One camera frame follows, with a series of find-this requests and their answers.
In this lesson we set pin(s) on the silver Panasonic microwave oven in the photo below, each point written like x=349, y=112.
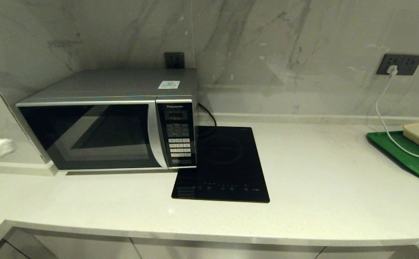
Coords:
x=105, y=84

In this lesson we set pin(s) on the grey cabinet corner panel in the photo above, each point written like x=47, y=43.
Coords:
x=4, y=251

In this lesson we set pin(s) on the white warning sticker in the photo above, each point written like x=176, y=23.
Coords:
x=169, y=85

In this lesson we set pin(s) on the black induction cooktop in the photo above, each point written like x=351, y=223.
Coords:
x=231, y=151

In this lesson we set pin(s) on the white power plug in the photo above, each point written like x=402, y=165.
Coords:
x=392, y=69

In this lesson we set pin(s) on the green plastic tray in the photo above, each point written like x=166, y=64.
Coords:
x=418, y=167

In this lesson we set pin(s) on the dark single wall outlet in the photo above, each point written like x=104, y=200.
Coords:
x=174, y=60

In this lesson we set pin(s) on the dark wide wall outlet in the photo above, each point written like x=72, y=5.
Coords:
x=409, y=64

